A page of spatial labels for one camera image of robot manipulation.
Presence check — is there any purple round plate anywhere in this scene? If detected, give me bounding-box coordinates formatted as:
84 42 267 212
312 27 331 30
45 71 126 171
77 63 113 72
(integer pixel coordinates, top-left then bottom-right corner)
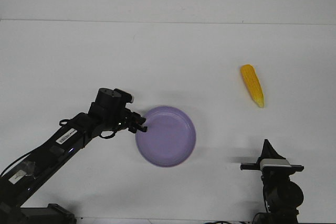
135 106 196 167

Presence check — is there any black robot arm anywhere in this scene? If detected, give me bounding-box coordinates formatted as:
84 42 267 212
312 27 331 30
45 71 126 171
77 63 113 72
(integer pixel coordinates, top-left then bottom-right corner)
240 139 304 223
1 88 147 223

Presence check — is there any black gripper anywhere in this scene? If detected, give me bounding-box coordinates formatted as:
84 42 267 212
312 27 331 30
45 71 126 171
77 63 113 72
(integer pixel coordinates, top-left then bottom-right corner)
115 108 148 133
240 139 305 182

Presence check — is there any yellow corn cob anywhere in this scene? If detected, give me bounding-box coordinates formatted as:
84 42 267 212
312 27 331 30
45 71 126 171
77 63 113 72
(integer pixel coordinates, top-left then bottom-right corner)
240 65 265 108

